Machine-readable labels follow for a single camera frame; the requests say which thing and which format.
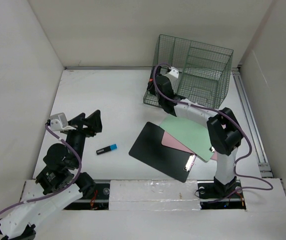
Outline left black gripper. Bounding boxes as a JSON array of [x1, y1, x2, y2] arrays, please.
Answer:
[[64, 109, 102, 167]]

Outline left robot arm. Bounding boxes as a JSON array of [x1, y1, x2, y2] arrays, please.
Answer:
[[0, 110, 102, 240]]

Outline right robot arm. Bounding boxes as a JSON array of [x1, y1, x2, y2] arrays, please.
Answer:
[[147, 73, 243, 197]]

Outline blue highlighter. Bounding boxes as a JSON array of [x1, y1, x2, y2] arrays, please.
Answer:
[[96, 144, 117, 155]]

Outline pink clipboard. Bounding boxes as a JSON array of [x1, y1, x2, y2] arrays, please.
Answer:
[[161, 131, 220, 161]]

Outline black clipboard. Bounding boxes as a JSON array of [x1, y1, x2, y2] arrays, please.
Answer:
[[129, 122, 194, 183]]

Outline green clipboard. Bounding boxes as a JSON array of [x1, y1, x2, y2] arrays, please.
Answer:
[[159, 115, 214, 162]]

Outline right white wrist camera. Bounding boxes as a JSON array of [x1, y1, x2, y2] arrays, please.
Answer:
[[164, 66, 179, 81]]

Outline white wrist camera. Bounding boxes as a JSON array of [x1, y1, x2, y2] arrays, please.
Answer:
[[49, 112, 76, 132], [164, 66, 179, 81]]

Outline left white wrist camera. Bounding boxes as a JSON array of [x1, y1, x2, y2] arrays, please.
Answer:
[[49, 112, 76, 132]]

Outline green wire mesh organizer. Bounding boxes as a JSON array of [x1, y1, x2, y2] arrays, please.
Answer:
[[153, 34, 234, 109]]

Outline aluminium rail back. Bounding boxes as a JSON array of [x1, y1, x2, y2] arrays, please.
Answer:
[[65, 66, 152, 71]]

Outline aluminium rail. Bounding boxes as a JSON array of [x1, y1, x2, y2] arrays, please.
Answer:
[[65, 66, 152, 71], [232, 68, 274, 179]]

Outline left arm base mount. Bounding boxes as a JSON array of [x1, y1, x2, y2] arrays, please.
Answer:
[[64, 180, 110, 211]]

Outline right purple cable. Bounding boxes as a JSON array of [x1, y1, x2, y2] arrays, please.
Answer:
[[152, 62, 274, 205]]

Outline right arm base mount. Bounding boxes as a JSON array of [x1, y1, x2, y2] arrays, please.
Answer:
[[194, 180, 246, 210]]

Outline aluminium rail right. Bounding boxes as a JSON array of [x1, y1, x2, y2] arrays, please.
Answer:
[[232, 68, 274, 179]]

